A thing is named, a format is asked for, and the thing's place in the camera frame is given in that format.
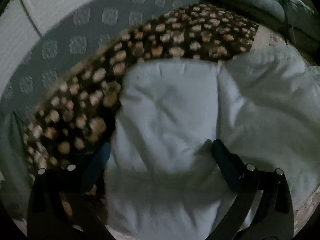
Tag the beige floral bed cover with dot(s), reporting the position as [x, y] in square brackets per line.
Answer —
[264, 38]

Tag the grey-blue folded quilt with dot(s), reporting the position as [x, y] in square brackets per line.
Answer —
[293, 19]

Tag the white louvered wardrobe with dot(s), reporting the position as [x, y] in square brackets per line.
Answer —
[23, 23]

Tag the light blue padded jacket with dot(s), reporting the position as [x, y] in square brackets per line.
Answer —
[161, 180]

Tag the grey patterned bolster cushion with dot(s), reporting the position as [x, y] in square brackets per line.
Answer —
[75, 36]

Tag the dark floral blanket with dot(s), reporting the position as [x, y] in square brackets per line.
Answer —
[78, 117]

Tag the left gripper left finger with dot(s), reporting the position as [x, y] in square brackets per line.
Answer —
[66, 203]

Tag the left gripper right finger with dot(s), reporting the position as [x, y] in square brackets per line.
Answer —
[263, 205]

